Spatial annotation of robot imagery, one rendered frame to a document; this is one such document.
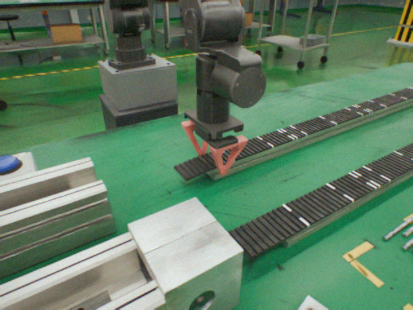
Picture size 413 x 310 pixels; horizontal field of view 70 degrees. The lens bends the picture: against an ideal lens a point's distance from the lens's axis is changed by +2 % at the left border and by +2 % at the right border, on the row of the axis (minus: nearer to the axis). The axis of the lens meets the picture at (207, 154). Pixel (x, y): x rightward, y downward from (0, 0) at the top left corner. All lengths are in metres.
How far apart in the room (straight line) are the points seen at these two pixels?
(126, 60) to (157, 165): 0.39
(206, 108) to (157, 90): 0.44
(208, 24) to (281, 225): 0.30
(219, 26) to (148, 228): 0.29
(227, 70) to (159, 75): 0.50
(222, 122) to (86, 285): 0.31
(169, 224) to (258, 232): 0.14
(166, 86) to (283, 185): 0.50
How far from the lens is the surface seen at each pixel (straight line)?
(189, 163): 0.56
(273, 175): 0.59
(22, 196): 0.50
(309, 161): 0.65
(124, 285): 0.37
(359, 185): 0.56
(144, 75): 0.88
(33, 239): 0.45
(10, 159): 0.59
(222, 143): 0.47
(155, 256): 0.32
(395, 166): 0.64
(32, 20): 7.94
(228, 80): 0.40
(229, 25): 0.46
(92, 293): 0.37
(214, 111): 0.48
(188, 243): 0.32
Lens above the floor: 1.12
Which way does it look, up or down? 32 degrees down
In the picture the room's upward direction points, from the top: straight up
